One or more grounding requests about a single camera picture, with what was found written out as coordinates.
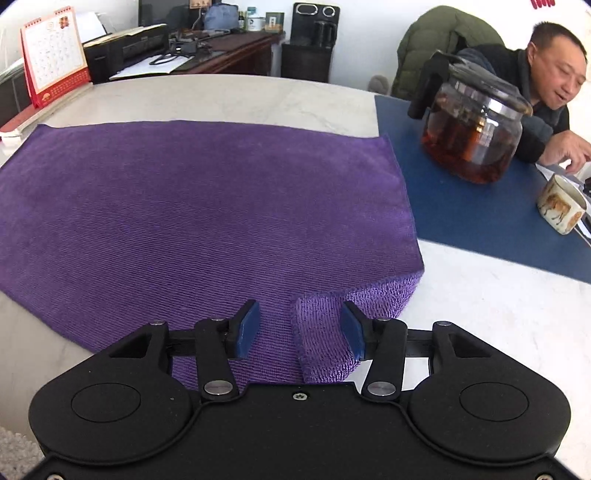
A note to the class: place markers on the blue table mat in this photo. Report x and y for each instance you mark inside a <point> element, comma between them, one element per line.
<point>461,212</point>

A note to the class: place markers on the black printer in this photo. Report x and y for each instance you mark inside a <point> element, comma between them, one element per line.
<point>124,50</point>

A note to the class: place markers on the black monitor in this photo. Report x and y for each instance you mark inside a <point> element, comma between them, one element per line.
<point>157,16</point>

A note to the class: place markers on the green padded jacket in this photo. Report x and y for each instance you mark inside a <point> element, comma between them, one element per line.
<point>429,41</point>

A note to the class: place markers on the printed ceramic cup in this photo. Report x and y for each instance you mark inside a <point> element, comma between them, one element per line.
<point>561,207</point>

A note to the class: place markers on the red wall decoration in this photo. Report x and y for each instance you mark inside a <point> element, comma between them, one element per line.
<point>542,3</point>

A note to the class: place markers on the purple towel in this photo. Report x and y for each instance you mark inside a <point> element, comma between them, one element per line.
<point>207,207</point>

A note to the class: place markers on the white fleece garment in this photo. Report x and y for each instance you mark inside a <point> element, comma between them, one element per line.
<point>14,452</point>

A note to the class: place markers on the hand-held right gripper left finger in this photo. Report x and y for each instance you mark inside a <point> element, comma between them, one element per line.
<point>244,330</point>

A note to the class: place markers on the glass teapot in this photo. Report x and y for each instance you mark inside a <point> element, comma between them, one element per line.
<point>471,138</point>

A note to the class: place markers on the red desk calendar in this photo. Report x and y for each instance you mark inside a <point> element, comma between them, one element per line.
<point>53,55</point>

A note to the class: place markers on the white paper sheet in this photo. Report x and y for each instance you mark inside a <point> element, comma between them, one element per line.
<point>134,73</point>

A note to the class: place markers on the red book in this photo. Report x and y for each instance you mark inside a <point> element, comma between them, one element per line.
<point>18,122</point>

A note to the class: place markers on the dark wooden desk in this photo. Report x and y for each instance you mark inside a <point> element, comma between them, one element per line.
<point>240,55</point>

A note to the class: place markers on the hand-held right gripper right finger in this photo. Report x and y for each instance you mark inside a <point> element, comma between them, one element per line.
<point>353,330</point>

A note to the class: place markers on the black water dispenser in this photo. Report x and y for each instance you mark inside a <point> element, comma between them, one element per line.
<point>304,64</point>

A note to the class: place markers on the grey plush slipper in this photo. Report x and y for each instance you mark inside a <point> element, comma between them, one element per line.
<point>378,84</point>

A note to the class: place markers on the blue bag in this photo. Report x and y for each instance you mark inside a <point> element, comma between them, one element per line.
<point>221,18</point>

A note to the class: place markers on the white mug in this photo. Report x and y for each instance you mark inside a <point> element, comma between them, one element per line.
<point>256,23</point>

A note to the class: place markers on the small tea box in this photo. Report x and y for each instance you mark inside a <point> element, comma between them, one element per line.
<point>274,22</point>

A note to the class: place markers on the black kettle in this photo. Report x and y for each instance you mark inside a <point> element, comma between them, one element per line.
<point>325,32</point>

